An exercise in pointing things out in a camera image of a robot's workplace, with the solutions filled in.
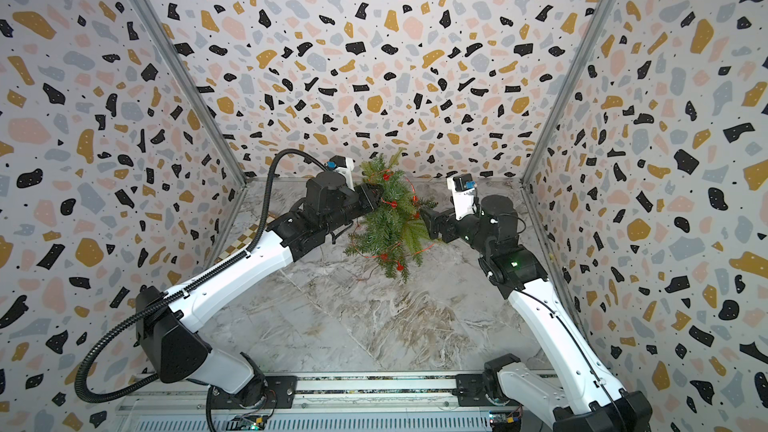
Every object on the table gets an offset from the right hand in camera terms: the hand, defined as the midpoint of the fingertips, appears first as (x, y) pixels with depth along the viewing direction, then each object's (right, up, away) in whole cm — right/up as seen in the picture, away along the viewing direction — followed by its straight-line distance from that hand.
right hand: (438, 205), depth 70 cm
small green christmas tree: (-11, -7, +8) cm, 15 cm away
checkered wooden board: (-62, -12, +30) cm, 69 cm away
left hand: (-12, +4, +2) cm, 13 cm away
